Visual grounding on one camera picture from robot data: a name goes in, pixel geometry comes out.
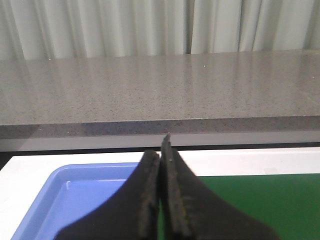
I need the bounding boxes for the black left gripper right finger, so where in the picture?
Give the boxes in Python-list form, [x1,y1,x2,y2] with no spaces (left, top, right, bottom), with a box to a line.
[159,134,279,240]

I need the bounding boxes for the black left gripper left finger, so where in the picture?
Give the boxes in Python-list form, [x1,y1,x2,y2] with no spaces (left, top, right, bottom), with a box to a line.
[55,150,160,240]

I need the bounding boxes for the blue plastic tray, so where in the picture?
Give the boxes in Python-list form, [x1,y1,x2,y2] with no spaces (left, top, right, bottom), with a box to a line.
[12,162,137,240]

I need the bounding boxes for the green conveyor belt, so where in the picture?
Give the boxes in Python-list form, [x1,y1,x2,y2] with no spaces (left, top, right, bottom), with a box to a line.
[157,173,320,240]

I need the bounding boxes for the grey stone countertop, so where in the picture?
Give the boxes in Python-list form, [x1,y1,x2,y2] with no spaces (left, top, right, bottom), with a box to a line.
[0,50,320,139]

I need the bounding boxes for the white pleated curtain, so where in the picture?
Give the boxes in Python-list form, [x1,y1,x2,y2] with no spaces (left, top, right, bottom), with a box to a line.
[0,0,320,60]

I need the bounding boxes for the grey conveyor back rail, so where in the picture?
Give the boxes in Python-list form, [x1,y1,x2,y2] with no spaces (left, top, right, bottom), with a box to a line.
[0,130,320,152]

